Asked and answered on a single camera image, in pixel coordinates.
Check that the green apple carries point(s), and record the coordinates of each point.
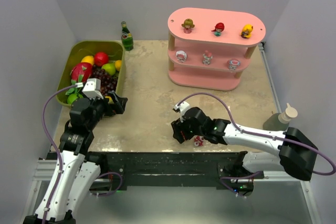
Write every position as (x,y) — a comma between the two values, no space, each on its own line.
(109,68)

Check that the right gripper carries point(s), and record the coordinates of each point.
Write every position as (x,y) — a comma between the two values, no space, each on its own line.
(181,129)

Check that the pink three-tier shelf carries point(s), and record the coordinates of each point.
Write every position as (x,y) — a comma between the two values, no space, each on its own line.
(230,45)

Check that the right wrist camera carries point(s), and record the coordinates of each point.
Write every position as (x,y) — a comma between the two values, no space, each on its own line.
(181,108)

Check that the olive green fruit bin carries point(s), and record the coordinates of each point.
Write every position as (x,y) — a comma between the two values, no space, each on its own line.
(113,49)

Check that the pink planet toy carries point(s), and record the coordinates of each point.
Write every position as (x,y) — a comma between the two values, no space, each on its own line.
(233,64)

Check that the green glass bottle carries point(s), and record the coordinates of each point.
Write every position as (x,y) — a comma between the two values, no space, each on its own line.
(126,37)

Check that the yellow-haired doll toy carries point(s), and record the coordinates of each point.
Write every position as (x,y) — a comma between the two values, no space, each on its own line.
(246,31)

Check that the purple grapes bunch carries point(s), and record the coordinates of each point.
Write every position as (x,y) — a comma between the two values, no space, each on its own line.
(108,82)

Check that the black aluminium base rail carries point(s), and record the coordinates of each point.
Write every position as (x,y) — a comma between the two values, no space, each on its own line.
(198,169)

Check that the small pink figure toy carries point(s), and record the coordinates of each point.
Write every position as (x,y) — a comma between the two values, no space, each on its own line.
(207,58)

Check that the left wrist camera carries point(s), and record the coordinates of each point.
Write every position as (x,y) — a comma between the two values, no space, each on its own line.
(91,88)

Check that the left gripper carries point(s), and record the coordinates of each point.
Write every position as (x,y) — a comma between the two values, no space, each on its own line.
(112,104)

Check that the red white swirl toy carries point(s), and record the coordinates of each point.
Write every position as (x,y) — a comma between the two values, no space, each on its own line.
(198,141)

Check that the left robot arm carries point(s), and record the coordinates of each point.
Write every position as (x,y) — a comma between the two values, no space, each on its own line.
(76,168)

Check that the green soap dispenser bottle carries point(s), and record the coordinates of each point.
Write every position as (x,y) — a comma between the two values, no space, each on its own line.
(280,121)

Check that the orange fruit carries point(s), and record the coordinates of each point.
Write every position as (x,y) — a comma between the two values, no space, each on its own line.
(118,65)

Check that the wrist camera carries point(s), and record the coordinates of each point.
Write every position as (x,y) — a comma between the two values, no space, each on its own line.
(181,108)
(91,88)

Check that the yellow lemon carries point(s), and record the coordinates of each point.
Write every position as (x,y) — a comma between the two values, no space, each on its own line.
(88,59)

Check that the brown-haired doll toy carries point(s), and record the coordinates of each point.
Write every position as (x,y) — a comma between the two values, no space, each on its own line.
(188,26)

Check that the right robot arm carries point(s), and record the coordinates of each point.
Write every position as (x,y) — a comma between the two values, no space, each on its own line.
(289,151)

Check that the pink dragon fruit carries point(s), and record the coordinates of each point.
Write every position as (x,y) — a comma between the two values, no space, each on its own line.
(80,72)

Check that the pink round toy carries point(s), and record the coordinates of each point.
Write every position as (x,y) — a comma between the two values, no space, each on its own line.
(181,56)

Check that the red-haired doll toy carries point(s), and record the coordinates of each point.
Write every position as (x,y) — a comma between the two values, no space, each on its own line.
(218,29)

